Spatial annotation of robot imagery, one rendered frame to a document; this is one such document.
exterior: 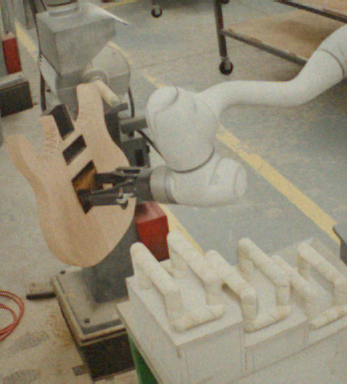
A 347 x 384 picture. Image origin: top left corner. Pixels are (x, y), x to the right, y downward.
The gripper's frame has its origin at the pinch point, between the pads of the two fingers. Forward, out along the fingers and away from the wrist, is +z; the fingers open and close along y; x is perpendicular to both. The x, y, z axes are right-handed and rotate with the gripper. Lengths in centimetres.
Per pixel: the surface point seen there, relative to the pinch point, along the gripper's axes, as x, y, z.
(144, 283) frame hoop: -10.0, -23.0, -25.4
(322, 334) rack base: -35, -10, -57
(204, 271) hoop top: -4.1, -25.2, -42.9
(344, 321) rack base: -36, -5, -61
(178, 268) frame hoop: -10.6, -16.6, -30.3
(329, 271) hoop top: -25, 0, -57
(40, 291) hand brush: -98, 65, 123
